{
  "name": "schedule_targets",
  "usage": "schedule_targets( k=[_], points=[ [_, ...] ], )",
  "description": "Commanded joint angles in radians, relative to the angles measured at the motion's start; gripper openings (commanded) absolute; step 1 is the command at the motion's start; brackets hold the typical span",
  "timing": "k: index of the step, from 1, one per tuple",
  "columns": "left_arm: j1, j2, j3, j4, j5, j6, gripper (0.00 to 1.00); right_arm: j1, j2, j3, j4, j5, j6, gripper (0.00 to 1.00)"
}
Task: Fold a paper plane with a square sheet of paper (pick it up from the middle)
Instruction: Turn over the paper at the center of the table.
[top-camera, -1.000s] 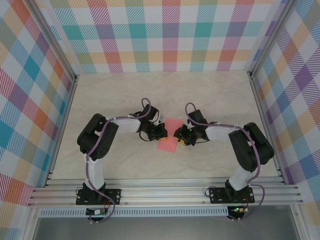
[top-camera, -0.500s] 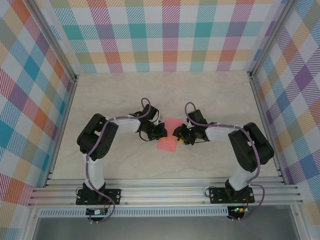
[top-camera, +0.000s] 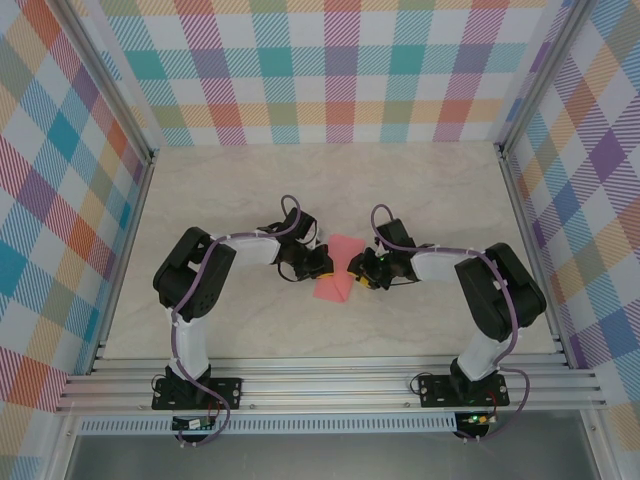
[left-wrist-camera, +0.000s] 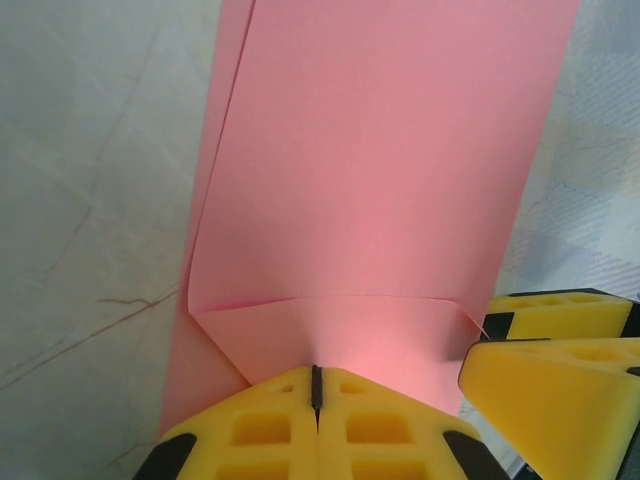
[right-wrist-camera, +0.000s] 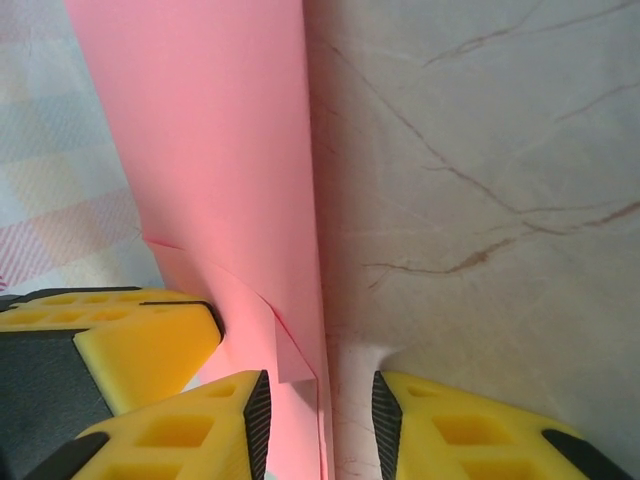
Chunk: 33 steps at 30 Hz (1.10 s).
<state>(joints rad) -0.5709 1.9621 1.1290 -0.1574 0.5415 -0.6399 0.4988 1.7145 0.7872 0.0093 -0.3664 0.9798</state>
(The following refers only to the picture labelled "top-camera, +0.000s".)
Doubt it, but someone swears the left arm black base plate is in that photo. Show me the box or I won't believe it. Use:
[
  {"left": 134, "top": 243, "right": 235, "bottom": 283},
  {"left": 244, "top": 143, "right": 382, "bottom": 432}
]
[{"left": 152, "top": 377, "right": 245, "bottom": 411}]

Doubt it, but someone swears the aluminium frame post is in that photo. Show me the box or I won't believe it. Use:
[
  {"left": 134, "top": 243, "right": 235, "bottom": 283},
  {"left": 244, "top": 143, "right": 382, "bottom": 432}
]
[
  {"left": 47, "top": 0, "right": 160, "bottom": 166},
  {"left": 493, "top": 0, "right": 599, "bottom": 151}
]

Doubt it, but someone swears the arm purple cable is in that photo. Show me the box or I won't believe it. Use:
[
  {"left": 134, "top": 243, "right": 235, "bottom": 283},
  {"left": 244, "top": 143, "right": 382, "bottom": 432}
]
[
  {"left": 370, "top": 203, "right": 532, "bottom": 444},
  {"left": 168, "top": 193, "right": 304, "bottom": 448}
]

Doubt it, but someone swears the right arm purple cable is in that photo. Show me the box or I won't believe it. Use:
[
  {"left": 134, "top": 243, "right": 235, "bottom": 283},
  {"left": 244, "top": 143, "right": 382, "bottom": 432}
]
[{"left": 370, "top": 203, "right": 532, "bottom": 444}]

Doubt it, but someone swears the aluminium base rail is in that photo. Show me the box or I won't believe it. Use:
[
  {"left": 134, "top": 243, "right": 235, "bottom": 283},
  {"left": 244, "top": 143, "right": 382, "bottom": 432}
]
[{"left": 54, "top": 354, "right": 609, "bottom": 414}]

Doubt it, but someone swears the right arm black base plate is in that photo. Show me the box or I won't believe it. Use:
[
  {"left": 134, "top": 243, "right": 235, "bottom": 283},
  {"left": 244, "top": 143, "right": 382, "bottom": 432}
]
[{"left": 418, "top": 374, "right": 510, "bottom": 409}]

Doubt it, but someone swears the pink paper sheet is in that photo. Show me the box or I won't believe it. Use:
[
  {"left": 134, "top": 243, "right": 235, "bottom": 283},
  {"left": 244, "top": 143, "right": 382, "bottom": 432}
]
[{"left": 312, "top": 233, "right": 366, "bottom": 304}]

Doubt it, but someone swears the aluminium side rail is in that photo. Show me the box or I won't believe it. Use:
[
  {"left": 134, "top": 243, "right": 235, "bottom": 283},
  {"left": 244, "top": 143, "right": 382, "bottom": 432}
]
[
  {"left": 88, "top": 149, "right": 160, "bottom": 376},
  {"left": 494, "top": 143, "right": 572, "bottom": 370}
]

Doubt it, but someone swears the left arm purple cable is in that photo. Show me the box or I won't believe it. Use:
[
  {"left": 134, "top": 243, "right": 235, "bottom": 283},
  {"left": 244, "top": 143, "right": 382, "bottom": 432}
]
[{"left": 168, "top": 193, "right": 304, "bottom": 448}]

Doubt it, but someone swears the slotted grey cable duct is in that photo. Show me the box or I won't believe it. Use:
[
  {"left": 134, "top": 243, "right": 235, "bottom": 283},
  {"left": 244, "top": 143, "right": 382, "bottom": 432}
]
[{"left": 78, "top": 412, "right": 459, "bottom": 435}]

